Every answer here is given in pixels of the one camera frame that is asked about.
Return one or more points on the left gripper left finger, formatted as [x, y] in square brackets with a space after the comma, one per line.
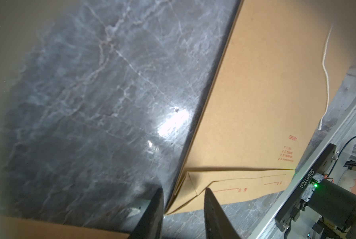
[151, 223]

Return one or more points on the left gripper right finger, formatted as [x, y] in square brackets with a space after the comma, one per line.
[217, 224]

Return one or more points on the kraft file bag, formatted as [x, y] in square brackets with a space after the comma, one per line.
[283, 64]
[16, 228]

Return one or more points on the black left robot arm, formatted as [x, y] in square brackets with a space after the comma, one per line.
[327, 199]

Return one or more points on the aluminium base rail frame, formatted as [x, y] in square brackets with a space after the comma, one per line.
[335, 136]

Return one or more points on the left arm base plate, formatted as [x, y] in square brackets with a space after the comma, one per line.
[306, 185]

